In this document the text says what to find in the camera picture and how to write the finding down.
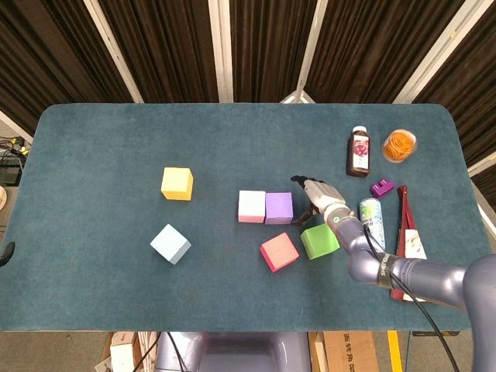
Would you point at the dark juice bottle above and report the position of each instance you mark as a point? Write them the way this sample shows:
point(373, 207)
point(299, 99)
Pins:
point(359, 153)

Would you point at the orange snack cup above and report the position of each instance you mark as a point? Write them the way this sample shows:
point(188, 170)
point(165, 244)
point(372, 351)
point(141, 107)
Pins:
point(400, 146)

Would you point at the brown cardboard box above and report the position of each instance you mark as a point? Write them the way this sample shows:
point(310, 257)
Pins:
point(348, 352)

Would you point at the grey-purple robot torso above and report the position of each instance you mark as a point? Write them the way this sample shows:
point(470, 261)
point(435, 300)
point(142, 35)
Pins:
point(240, 356)

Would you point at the green foam cube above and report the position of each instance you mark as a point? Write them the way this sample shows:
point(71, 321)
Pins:
point(318, 242)

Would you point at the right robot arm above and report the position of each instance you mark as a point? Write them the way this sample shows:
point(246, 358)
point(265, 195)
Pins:
point(426, 277)

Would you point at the red foam cube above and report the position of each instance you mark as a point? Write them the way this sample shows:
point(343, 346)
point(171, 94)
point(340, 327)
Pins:
point(280, 252)

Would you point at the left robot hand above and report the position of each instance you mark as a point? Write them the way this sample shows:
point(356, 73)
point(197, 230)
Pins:
point(7, 252)

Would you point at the dark brown curtain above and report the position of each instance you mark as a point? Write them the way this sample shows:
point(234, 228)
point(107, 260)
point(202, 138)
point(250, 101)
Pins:
point(174, 46)

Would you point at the small purple plastic block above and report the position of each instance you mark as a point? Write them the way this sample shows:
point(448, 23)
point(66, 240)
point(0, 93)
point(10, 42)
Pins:
point(381, 190)

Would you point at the teal table mat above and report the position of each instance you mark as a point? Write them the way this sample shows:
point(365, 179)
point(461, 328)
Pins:
point(116, 135)

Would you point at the white cardboard box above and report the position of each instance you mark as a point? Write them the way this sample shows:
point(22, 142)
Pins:
point(122, 352)

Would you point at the yellow foam cube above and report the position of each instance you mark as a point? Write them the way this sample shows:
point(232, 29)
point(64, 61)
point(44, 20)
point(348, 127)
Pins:
point(176, 184)

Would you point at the red folding paper fan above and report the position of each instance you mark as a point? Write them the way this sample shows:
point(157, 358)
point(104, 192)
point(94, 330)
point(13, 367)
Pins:
point(410, 242)

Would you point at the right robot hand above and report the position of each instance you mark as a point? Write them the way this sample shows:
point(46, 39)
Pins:
point(323, 195)

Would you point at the white frame post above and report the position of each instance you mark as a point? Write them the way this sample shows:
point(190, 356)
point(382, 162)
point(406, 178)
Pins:
point(484, 164)
point(112, 50)
point(437, 50)
point(221, 50)
point(310, 50)
point(11, 126)

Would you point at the purple foam cube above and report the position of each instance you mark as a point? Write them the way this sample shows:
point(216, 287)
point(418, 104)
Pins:
point(279, 207)

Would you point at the pale pink foam cube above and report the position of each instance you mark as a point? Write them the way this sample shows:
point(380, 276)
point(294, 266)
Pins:
point(251, 205)

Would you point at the light blue foam cube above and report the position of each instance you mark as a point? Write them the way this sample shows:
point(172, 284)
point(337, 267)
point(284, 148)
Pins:
point(169, 243)

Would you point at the blue drink can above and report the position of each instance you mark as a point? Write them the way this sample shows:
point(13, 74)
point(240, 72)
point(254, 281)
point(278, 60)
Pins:
point(372, 211)

